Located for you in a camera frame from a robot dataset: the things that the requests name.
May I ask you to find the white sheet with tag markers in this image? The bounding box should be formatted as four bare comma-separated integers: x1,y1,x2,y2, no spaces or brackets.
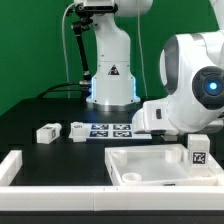
81,122,151,140

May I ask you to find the white square table top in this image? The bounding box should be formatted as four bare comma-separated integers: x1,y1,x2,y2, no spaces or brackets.
105,144,218,186

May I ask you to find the white hanging cable left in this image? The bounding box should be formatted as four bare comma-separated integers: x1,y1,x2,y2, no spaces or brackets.
61,2,76,99

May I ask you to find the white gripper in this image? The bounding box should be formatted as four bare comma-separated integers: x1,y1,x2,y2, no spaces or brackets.
132,99,179,135

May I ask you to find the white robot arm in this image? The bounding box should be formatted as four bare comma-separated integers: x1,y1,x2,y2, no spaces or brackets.
74,0,224,135

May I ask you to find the grey camera on mount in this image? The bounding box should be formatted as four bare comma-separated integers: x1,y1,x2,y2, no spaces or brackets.
83,0,115,10

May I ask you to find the white U-shaped obstacle fence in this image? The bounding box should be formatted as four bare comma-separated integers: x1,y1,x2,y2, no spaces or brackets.
0,150,224,211

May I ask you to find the black cable bundle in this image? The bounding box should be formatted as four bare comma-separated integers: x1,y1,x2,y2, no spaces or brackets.
36,81,92,99

